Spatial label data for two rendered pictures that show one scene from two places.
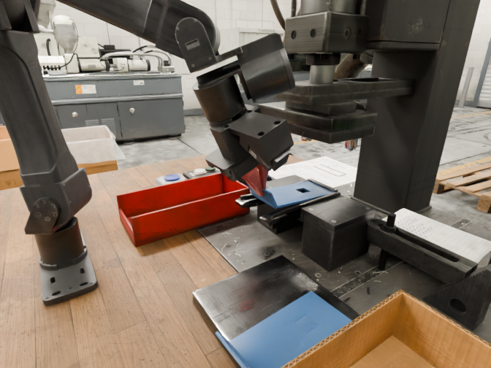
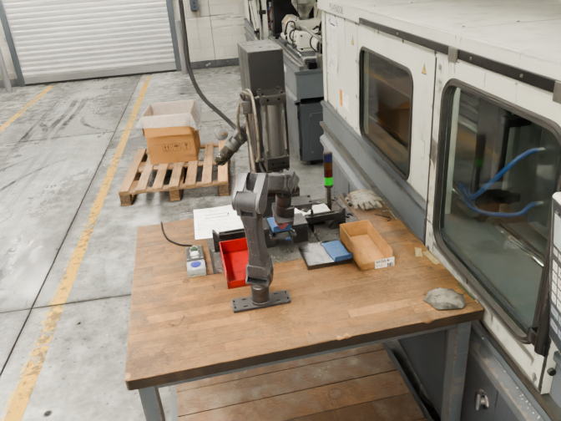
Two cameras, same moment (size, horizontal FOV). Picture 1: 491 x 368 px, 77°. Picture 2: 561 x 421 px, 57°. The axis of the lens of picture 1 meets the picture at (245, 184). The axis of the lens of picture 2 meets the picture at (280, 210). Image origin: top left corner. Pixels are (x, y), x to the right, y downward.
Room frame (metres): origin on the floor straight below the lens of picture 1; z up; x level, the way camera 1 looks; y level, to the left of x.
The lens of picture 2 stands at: (-0.21, 1.59, 1.94)
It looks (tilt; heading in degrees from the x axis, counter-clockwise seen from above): 26 degrees down; 293
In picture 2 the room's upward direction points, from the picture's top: 4 degrees counter-clockwise
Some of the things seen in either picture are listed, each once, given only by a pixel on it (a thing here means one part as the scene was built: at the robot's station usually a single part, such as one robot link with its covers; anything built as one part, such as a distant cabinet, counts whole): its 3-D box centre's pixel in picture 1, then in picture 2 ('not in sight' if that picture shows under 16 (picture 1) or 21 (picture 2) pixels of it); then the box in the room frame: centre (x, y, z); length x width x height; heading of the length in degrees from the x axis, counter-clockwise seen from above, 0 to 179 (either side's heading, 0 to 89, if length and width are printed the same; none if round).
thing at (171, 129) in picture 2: not in sight; (173, 130); (2.81, -2.83, 0.40); 0.67 x 0.60 x 0.50; 115
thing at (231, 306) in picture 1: (275, 312); (324, 253); (0.31, -0.04, 0.91); 0.17 x 0.16 x 0.02; 33
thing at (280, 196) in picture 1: (291, 187); (278, 221); (0.51, -0.08, 1.00); 0.15 x 0.07 x 0.03; 123
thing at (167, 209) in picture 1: (185, 204); (239, 261); (0.59, 0.13, 0.93); 0.25 x 0.12 x 0.06; 123
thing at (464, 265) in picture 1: (410, 255); (321, 219); (0.38, -0.24, 0.95); 0.15 x 0.03 x 0.10; 33
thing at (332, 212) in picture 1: (310, 198); (280, 222); (0.51, -0.12, 0.98); 0.20 x 0.10 x 0.01; 33
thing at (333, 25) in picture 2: not in sight; (332, 44); (0.76, -1.79, 1.41); 0.25 x 0.01 x 0.33; 120
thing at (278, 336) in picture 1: (289, 328); (336, 248); (0.26, -0.05, 0.93); 0.15 x 0.07 x 0.03; 127
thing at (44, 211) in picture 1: (58, 205); (258, 274); (0.43, 0.29, 1.00); 0.09 x 0.06 x 0.06; 179
